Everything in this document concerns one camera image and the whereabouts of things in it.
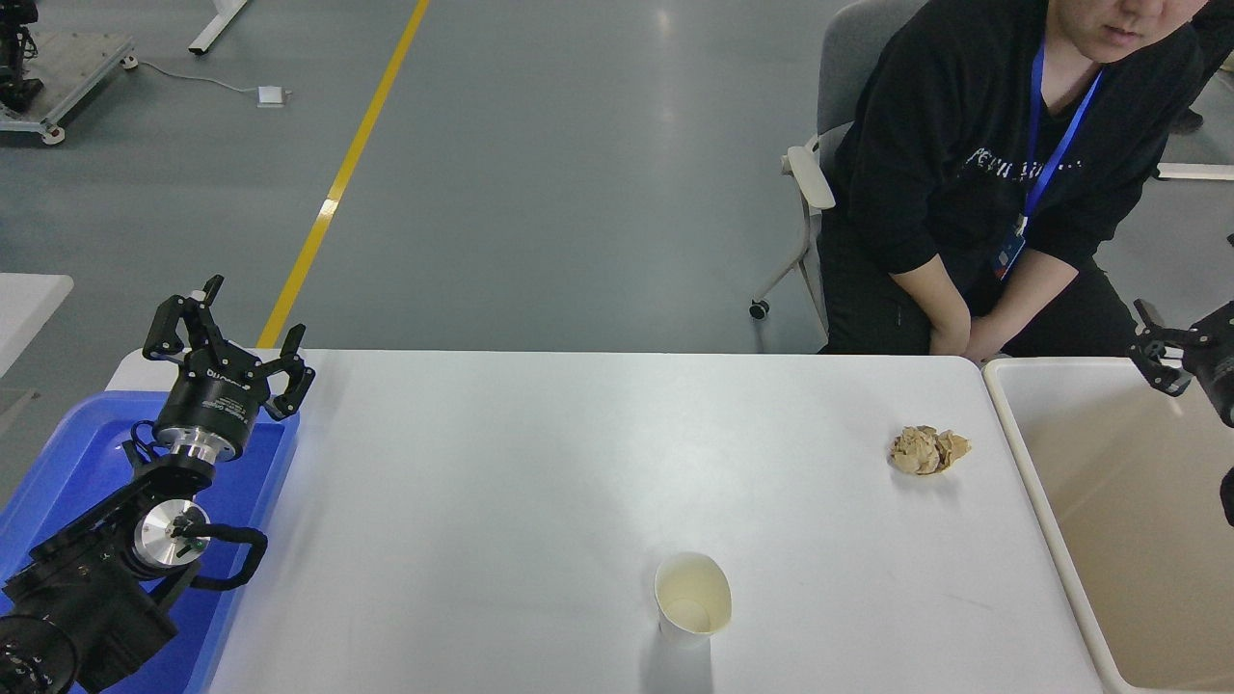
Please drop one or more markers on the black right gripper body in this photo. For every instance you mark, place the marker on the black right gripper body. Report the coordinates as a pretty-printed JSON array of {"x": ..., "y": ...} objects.
[{"x": 1220, "y": 361}]

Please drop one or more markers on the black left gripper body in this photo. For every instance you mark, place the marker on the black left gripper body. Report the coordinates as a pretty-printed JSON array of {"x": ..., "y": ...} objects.
[{"x": 214, "y": 400}]

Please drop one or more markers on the tan paper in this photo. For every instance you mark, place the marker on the tan paper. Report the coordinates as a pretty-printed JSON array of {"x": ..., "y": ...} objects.
[{"x": 927, "y": 450}]

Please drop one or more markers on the white paper cup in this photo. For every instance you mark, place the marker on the white paper cup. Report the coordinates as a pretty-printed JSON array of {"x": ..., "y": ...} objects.
[{"x": 692, "y": 593}]

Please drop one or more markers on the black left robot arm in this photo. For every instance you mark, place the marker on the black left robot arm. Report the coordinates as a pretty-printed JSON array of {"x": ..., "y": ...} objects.
[{"x": 87, "y": 588}]

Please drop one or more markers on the person's left hand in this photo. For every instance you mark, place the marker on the person's left hand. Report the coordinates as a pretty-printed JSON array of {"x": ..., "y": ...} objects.
[{"x": 988, "y": 344}]

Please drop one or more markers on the person's right hand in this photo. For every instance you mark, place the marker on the person's right hand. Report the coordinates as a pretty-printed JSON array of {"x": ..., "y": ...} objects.
[{"x": 952, "y": 339}]

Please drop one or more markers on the blue plastic tray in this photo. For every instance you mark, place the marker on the blue plastic tray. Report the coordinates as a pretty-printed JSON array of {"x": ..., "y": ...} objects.
[{"x": 92, "y": 453}]

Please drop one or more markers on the white side table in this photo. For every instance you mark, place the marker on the white side table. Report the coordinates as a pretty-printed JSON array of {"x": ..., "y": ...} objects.
[{"x": 24, "y": 308}]

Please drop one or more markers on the white floor bar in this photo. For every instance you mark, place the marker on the white floor bar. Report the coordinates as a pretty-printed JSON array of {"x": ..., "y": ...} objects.
[{"x": 1195, "y": 172}]

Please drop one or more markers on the large pale bin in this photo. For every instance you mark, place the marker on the large pale bin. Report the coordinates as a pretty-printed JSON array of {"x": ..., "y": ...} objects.
[{"x": 1138, "y": 540}]

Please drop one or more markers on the white floor power box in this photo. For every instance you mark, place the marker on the white floor power box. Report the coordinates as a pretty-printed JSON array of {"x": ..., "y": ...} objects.
[{"x": 271, "y": 95}]

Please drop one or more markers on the grey wheeled platform cart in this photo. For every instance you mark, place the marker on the grey wheeled platform cart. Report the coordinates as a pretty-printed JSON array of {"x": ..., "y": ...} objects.
[{"x": 72, "y": 67}]

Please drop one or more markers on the white desk leg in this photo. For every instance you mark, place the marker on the white desk leg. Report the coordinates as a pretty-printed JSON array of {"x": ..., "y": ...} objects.
[{"x": 217, "y": 24}]

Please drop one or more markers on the seated person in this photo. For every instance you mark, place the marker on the seated person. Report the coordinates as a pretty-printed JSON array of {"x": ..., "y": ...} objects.
[{"x": 945, "y": 145}]

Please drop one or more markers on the person in black trousers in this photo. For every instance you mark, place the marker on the person in black trousers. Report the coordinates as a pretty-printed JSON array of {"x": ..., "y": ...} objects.
[{"x": 1217, "y": 39}]

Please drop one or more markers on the grey office chair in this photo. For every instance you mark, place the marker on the grey office chair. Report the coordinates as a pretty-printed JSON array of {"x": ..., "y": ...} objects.
[{"x": 848, "y": 58}]

